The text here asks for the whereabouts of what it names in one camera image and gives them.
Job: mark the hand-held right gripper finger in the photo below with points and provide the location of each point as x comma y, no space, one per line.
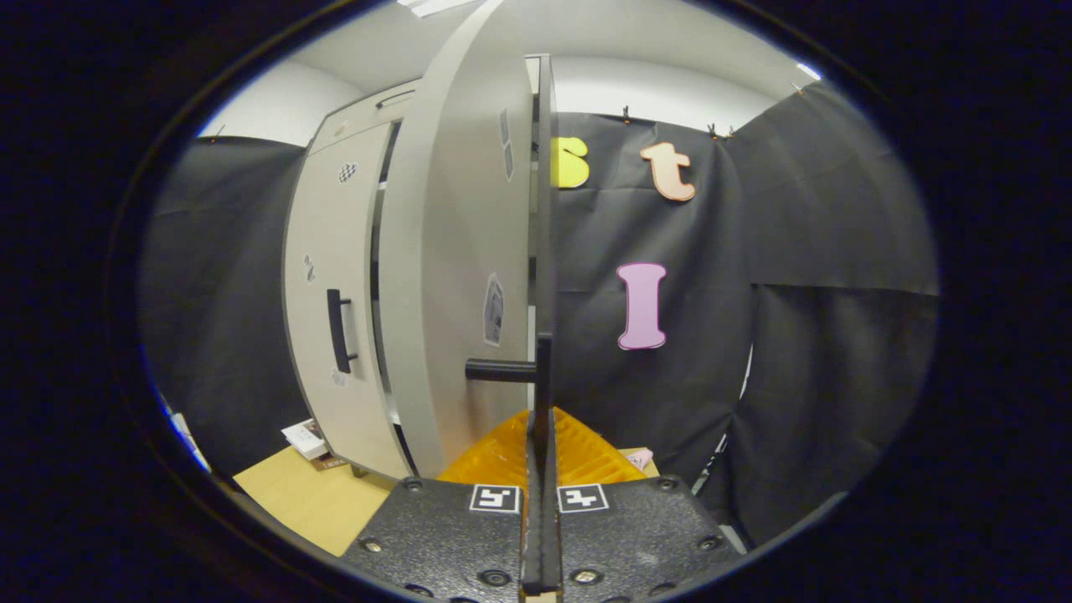
532,519
553,519

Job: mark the grey cabinet door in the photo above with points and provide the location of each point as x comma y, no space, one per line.
335,234
452,251

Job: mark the grey double-door shoe cabinet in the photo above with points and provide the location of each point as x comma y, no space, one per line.
377,251

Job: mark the brown book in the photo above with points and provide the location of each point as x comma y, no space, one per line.
331,462

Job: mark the white book dark cover picture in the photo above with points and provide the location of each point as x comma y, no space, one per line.
303,440

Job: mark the blue white object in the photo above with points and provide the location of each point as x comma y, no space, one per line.
186,435

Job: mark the black backdrop cloth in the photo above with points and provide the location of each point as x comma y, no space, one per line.
796,251

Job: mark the narrow ceiling light panel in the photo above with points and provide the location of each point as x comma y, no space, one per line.
810,72

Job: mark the wide ceiling light panel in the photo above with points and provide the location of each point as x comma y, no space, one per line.
431,6

